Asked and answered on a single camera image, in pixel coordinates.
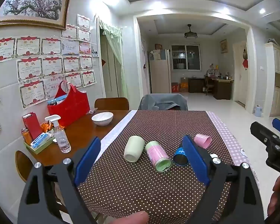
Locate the pink and green cup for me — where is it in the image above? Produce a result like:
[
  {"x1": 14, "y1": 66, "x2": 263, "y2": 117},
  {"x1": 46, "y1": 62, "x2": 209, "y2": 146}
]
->
[{"x1": 145, "y1": 141, "x2": 173, "y2": 173}]

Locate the person's left hand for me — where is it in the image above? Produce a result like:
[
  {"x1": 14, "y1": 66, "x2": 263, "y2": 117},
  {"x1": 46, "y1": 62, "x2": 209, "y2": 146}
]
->
[{"x1": 104, "y1": 211, "x2": 150, "y2": 224}]

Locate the dark desk chair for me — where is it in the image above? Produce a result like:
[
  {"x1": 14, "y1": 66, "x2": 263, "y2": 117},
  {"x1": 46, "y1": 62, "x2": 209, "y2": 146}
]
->
[{"x1": 204, "y1": 75, "x2": 215, "y2": 96}]

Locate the brown dotted tablecloth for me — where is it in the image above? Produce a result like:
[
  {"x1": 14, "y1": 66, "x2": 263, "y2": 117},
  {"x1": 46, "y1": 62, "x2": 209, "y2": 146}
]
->
[{"x1": 77, "y1": 110, "x2": 238, "y2": 224}]

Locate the green curtain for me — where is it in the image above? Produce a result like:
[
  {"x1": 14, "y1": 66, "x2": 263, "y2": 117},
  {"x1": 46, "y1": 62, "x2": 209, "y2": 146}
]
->
[{"x1": 98, "y1": 19, "x2": 129, "y2": 98}]

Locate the wooden chair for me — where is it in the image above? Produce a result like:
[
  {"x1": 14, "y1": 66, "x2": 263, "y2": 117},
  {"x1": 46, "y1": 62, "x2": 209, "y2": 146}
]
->
[
  {"x1": 94, "y1": 97, "x2": 130, "y2": 111},
  {"x1": 15, "y1": 150, "x2": 35, "y2": 183}
]

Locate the orange cardboard box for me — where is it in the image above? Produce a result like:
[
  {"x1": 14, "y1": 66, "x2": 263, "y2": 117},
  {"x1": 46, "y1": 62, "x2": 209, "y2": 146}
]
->
[{"x1": 179, "y1": 77, "x2": 189, "y2": 92}]

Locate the clear spray bottle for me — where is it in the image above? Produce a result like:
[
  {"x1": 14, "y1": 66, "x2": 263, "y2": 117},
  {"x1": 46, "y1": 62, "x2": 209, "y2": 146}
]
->
[{"x1": 45, "y1": 115, "x2": 71, "y2": 154}]

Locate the white bowl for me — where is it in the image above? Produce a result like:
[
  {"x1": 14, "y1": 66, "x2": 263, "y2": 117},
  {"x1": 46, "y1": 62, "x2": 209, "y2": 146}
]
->
[{"x1": 92, "y1": 112, "x2": 114, "y2": 127}]

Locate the orange can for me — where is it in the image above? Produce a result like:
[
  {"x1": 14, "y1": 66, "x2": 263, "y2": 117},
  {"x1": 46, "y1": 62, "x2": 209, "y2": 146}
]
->
[{"x1": 21, "y1": 128, "x2": 33, "y2": 145}]

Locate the blue metallic cup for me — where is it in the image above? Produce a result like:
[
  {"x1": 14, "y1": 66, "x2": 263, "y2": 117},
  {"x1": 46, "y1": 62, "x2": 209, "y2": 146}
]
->
[{"x1": 173, "y1": 142, "x2": 189, "y2": 167}]

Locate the white cabinet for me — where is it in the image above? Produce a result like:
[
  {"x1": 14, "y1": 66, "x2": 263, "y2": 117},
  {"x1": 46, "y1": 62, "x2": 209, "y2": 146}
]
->
[{"x1": 265, "y1": 40, "x2": 280, "y2": 117}]

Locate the dark wooden desk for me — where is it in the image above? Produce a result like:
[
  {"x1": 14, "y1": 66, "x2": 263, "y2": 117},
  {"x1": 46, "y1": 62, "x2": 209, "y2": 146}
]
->
[{"x1": 189, "y1": 77, "x2": 234, "y2": 101}]

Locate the framed blossom painting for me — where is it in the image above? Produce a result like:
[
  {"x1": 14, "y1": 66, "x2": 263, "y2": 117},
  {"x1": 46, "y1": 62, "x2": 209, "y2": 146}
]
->
[{"x1": 0, "y1": 0, "x2": 72, "y2": 31}]

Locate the white door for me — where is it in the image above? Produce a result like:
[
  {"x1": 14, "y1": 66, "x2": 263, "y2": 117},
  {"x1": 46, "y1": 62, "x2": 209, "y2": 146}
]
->
[{"x1": 233, "y1": 41, "x2": 250, "y2": 105}]

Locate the ceiling lamp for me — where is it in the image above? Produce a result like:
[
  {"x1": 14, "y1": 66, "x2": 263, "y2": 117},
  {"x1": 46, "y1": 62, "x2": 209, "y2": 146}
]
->
[{"x1": 184, "y1": 24, "x2": 198, "y2": 40}]

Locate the red tote bag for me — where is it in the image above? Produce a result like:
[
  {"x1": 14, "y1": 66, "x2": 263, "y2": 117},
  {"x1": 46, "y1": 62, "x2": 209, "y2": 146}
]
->
[{"x1": 47, "y1": 80, "x2": 90, "y2": 128}]

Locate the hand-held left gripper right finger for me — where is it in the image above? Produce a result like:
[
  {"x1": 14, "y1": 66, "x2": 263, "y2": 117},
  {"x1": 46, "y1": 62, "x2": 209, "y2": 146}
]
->
[{"x1": 182, "y1": 135, "x2": 265, "y2": 224}]

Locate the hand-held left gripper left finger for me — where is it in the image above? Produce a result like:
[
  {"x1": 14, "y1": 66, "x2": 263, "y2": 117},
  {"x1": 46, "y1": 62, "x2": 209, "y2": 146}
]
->
[{"x1": 17, "y1": 137, "x2": 101, "y2": 224}]

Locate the refrigerator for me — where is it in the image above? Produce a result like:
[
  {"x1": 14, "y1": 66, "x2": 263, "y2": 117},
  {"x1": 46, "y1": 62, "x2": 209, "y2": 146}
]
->
[{"x1": 149, "y1": 49, "x2": 172, "y2": 94}]

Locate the wall of award certificates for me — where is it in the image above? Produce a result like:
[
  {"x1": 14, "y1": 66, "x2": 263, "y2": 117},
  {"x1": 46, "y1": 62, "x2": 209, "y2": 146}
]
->
[{"x1": 0, "y1": 14, "x2": 97, "y2": 110}]

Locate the pale green cup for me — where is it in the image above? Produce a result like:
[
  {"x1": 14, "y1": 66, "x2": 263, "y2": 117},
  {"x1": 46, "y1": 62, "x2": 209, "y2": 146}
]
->
[{"x1": 124, "y1": 136, "x2": 145, "y2": 163}]

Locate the grey jacket on chair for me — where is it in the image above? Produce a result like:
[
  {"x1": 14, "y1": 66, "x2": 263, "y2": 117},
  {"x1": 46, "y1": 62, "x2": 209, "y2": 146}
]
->
[{"x1": 138, "y1": 93, "x2": 189, "y2": 111}]

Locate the green tray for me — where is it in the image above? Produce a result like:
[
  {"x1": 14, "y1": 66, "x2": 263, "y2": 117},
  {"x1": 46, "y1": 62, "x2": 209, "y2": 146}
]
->
[{"x1": 23, "y1": 134, "x2": 57, "y2": 155}]

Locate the orange snack packet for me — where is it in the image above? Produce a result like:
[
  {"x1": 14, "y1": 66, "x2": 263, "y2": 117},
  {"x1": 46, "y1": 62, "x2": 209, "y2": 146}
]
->
[{"x1": 40, "y1": 121, "x2": 55, "y2": 134}]

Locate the window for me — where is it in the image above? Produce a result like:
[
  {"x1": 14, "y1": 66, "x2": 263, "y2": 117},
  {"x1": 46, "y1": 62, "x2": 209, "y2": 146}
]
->
[{"x1": 171, "y1": 45, "x2": 201, "y2": 71}]

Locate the blue and white packet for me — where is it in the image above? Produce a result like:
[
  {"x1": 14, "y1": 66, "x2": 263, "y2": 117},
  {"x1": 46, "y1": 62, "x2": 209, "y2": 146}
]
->
[{"x1": 31, "y1": 132, "x2": 52, "y2": 150}]

